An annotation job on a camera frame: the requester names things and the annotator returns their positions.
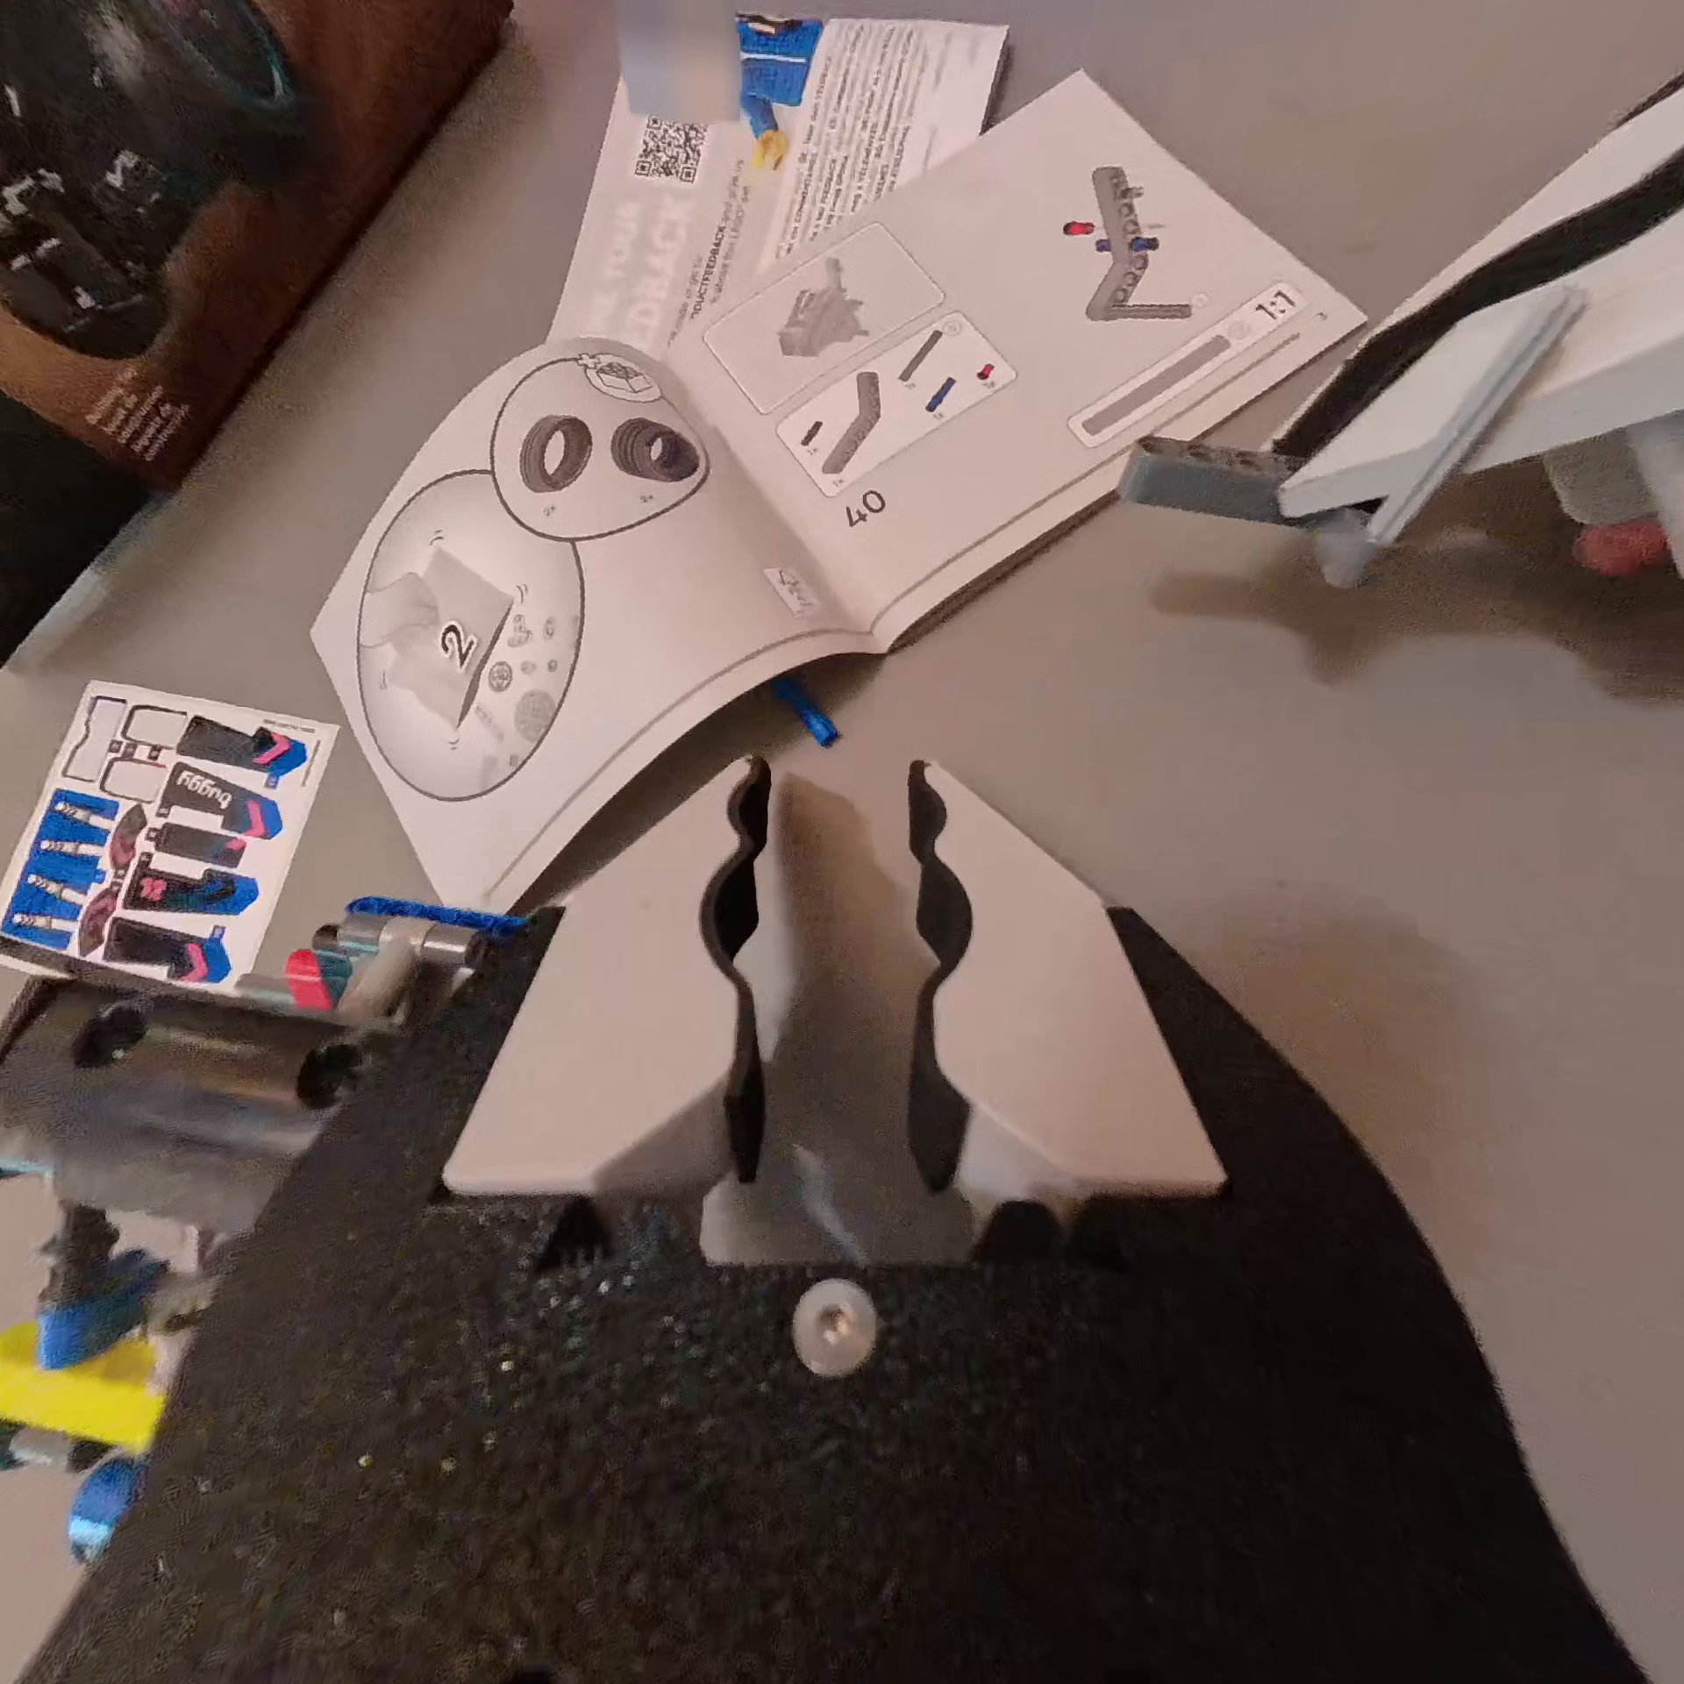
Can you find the lego instruction booklet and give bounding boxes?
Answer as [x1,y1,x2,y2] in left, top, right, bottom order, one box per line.
[310,0,1369,913]

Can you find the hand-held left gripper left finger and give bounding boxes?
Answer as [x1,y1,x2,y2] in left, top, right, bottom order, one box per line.
[441,753,779,1200]

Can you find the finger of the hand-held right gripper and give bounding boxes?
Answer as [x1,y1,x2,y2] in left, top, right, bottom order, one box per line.
[1283,79,1684,457]
[1278,260,1684,589]

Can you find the grey bent lego beam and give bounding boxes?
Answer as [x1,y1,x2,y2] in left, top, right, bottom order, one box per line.
[1114,436,1306,531]

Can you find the lego set box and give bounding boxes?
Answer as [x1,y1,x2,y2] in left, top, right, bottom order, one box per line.
[0,0,518,491]

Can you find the lego sticker sheet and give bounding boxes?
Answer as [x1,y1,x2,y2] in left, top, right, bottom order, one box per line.
[0,679,342,997]

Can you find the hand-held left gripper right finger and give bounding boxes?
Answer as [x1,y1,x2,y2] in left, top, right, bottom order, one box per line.
[904,757,1229,1200]

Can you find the partly built lego model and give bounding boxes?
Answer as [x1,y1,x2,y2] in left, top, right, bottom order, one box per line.
[0,894,534,1568]

